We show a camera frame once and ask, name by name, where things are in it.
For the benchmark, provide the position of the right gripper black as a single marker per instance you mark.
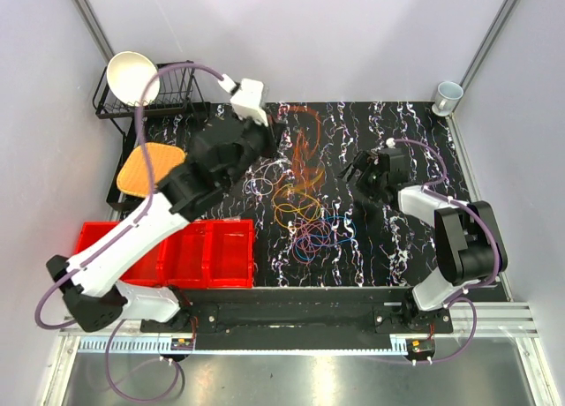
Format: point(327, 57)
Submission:
point(365, 163)

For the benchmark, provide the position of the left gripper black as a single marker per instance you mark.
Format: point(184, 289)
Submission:
point(269, 132)

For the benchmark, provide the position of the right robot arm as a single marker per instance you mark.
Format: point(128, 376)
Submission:
point(468, 245)

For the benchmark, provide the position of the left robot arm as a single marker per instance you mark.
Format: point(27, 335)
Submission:
point(182, 197)

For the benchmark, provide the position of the black patterned table mat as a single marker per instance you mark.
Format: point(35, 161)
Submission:
point(313, 229)

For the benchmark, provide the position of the black tray stand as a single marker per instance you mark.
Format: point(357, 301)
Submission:
point(167, 144)

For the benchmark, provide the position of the red bin right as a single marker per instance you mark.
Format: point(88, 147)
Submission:
point(229, 254)

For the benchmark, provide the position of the orange woven tray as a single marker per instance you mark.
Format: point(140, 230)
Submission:
point(133, 180)

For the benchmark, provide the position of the white bowl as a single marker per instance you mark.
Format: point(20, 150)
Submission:
point(128, 74)

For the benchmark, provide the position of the pale blue mug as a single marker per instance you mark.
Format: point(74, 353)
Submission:
point(447, 95)

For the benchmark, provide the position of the red bin far left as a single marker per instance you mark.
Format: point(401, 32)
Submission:
point(95, 238)

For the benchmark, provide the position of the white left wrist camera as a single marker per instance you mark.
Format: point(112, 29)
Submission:
point(247, 101)

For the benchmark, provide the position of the black wire dish rack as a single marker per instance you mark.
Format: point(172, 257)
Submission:
point(175, 93)

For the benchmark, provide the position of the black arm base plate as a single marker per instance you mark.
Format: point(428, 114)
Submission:
point(300, 319)

